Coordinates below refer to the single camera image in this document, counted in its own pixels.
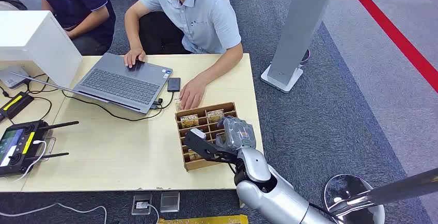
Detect long black laptop cable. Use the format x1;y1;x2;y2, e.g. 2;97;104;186
60;90;164;122

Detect white monitor housing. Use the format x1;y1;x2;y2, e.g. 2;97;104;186
0;10;83;89

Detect person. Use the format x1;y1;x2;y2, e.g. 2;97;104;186
25;0;116;56
123;0;244;111

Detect wooden card holder box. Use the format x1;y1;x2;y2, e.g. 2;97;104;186
174;102;240;172

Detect white socket cable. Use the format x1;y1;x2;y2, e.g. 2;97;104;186
146;204;161;224

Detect black remote controller with screen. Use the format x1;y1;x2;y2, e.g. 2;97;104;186
0;120;80;178

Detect white controller cable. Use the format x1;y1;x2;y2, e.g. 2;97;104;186
13;140;47;182

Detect white floor cable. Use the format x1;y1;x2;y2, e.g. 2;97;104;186
0;202;108;224

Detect yellow floor tape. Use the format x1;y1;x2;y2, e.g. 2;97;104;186
157;214;249;224

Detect short black drive cable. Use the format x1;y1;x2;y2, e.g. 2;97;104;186
155;91;176;110

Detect grey standing pillar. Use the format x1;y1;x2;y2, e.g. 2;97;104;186
260;0;338;94

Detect red barrier belt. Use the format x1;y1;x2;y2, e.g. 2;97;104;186
340;0;438;93

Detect black bracket wrist camera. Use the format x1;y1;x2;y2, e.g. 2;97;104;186
184;128;239;164

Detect chrome stanchion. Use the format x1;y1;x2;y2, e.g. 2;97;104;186
323;167;438;224

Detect black device with yellow label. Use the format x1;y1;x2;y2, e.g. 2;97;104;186
0;91;35;121

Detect person's left hand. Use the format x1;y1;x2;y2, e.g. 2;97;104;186
179;77;207;111

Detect person's right hand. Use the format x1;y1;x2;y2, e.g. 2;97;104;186
123;47;147;69

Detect thin black desk cable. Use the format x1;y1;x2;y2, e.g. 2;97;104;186
25;73;53;121

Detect small black portable drive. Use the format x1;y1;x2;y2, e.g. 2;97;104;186
167;77;181;93

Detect floor socket with plug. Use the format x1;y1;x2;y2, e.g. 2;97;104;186
131;194;153;216

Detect closed floor socket cover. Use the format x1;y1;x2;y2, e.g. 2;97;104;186
160;191;181;214

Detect flat white device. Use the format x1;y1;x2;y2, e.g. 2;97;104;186
0;66;30;90

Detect grey laptop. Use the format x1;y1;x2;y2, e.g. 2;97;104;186
10;52;174;115

